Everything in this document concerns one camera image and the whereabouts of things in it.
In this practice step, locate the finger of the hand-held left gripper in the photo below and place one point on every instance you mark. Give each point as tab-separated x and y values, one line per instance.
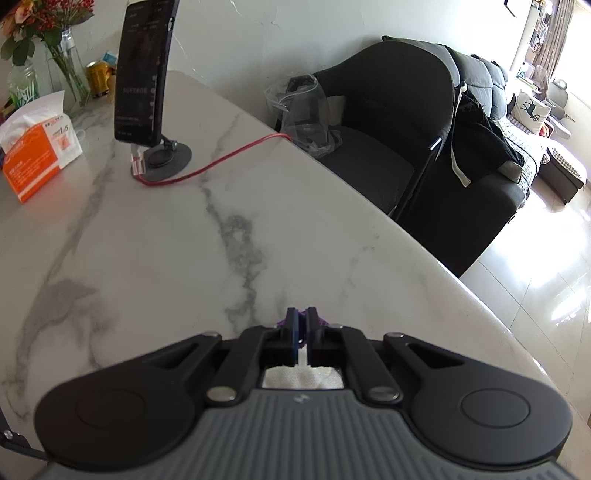
9	434

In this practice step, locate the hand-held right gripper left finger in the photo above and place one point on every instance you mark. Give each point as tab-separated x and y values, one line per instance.
292	334

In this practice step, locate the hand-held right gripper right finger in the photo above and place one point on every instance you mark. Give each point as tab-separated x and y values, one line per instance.
314	334

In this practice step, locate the white towel with purple trim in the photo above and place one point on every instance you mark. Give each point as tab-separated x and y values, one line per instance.
300	379

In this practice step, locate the grey fabric sofa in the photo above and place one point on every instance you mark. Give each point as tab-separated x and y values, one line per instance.
480	217

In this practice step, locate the clear plastic bag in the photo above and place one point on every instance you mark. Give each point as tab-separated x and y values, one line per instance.
304	120

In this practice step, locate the black upholstered chair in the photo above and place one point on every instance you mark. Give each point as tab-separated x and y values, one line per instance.
383	120

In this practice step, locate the black clothes pile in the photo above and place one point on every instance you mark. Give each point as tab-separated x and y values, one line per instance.
480	138

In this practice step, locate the checked sofa blanket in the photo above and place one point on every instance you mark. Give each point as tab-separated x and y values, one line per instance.
528	147

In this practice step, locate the orange tissue pack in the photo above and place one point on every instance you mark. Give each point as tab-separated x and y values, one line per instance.
34	147

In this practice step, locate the dark ottoman with checked cover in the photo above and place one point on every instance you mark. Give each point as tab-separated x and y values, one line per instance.
565	170

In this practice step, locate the black smartphone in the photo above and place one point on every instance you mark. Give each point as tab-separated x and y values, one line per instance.
143	69

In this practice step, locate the white deer print pillow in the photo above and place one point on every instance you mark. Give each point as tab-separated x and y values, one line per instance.
531	110

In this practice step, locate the yellow can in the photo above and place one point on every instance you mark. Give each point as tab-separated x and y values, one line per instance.
99	81

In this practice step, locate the grey recliner chair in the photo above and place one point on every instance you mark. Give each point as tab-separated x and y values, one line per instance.
564	106

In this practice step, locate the glass vase with flowers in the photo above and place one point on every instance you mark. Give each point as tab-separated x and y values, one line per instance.
51	41

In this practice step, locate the patterned window curtain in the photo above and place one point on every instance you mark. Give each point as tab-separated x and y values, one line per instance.
556	37

